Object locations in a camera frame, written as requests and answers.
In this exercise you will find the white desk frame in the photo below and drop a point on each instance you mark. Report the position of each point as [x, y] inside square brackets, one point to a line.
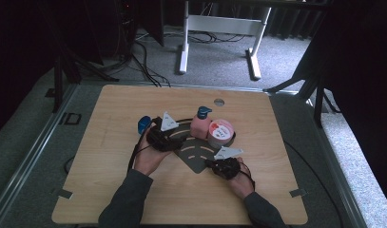
[224, 24]

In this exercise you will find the black metal frame stand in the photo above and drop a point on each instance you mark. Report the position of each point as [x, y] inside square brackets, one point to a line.
[318, 95]

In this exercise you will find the person's right hand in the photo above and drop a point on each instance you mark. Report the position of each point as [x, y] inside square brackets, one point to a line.
[241, 185]

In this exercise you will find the person's left hand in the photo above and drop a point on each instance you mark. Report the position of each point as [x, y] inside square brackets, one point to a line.
[148, 161]

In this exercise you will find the black slotted corner shelf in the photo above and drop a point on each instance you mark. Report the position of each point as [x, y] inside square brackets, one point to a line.
[197, 155]

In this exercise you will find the dark computer tower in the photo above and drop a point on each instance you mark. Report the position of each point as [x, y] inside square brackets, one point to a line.
[127, 28]

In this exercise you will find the aluminium rail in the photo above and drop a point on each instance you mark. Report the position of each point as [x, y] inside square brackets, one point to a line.
[29, 152]
[348, 190]

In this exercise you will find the grey tape piece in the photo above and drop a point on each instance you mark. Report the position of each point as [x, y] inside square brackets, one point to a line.
[298, 192]
[63, 193]

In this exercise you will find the white bottle with blue cap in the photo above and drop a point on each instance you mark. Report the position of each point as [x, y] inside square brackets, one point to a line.
[144, 124]

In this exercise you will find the grey table grommet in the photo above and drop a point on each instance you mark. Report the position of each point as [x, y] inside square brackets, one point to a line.
[219, 102]

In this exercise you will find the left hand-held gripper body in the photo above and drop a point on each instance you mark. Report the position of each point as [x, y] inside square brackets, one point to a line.
[164, 139]

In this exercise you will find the pink round jar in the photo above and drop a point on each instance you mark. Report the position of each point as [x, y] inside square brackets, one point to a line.
[221, 131]

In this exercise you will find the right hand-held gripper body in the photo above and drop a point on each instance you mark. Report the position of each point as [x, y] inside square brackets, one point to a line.
[227, 167]

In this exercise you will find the black tripod stand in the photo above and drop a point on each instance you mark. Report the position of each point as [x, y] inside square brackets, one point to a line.
[58, 79]

